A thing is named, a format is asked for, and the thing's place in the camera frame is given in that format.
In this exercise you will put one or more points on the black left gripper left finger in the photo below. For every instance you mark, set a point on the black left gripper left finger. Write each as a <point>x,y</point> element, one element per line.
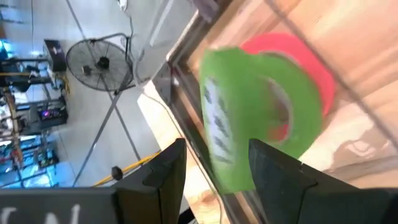
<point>155,193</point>

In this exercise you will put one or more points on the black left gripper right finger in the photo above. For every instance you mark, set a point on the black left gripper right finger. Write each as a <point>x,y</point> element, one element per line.
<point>273,186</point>

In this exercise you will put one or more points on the green tape roll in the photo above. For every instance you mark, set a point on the green tape roll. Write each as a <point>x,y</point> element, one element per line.
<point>248,77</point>

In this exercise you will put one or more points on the pink tape roll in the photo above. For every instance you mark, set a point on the pink tape roll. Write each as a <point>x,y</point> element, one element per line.
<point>311,62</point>

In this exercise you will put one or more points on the clear plastic bin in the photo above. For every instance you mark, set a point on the clear plastic bin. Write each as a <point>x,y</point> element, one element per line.
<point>357,140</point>

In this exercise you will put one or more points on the cluttered workbench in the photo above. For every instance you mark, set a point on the cluttered workbench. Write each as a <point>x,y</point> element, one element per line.
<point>40,115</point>

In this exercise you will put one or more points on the black floor fan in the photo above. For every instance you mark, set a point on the black floor fan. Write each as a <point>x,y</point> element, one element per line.
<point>99,63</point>

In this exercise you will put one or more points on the black speaker box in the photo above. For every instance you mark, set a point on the black speaker box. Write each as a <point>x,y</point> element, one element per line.
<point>56,56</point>

